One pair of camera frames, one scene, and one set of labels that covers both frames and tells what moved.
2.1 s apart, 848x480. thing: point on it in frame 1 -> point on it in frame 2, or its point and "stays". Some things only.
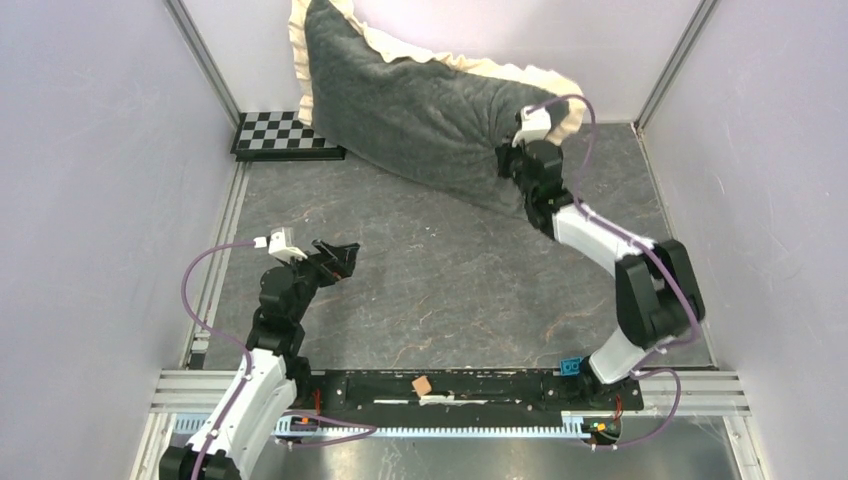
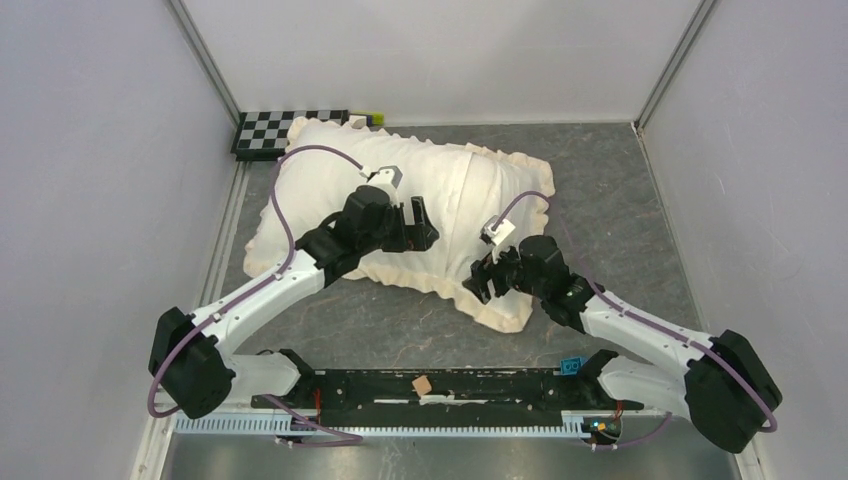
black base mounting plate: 466,394 stays
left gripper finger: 345,254 -> 423,232
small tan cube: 421,385 stays
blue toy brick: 570,366 stays
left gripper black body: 309,273 -> 392,234
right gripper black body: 510,165 -> 519,279
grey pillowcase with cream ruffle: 432,120 -> 319,163
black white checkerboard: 280,136 stays
